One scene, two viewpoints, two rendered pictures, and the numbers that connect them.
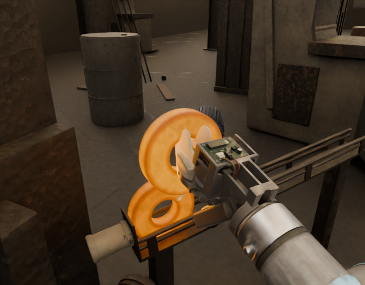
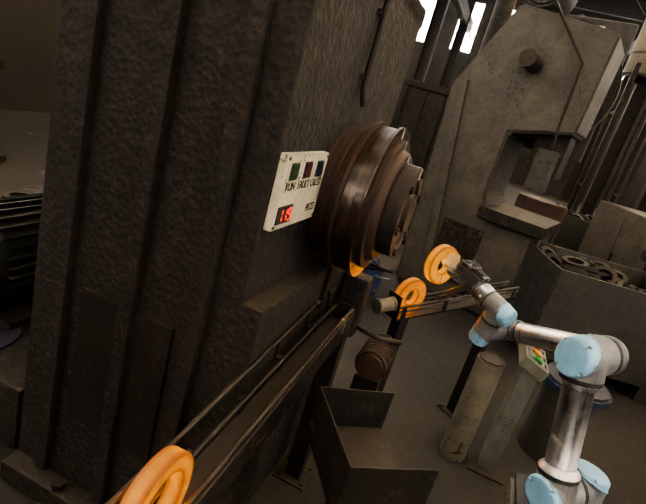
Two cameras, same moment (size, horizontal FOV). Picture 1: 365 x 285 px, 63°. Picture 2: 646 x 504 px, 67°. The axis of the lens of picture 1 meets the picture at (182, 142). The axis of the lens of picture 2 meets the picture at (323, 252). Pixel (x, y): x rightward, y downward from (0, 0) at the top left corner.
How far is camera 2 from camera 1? 1.48 m
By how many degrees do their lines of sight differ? 12
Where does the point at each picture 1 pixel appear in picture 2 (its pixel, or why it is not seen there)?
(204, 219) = (454, 291)
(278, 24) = (453, 179)
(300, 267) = (496, 299)
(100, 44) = not seen: hidden behind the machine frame
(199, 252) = not seen: hidden behind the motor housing
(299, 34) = (471, 194)
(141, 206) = (405, 289)
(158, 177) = (432, 272)
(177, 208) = (417, 297)
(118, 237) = (392, 302)
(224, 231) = not seen: hidden behind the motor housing
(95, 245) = (382, 303)
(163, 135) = (440, 254)
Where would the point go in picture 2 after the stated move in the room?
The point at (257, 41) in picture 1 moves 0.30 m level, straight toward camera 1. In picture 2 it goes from (428, 189) to (431, 195)
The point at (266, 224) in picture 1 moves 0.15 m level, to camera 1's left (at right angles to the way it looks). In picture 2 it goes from (486, 288) to (447, 279)
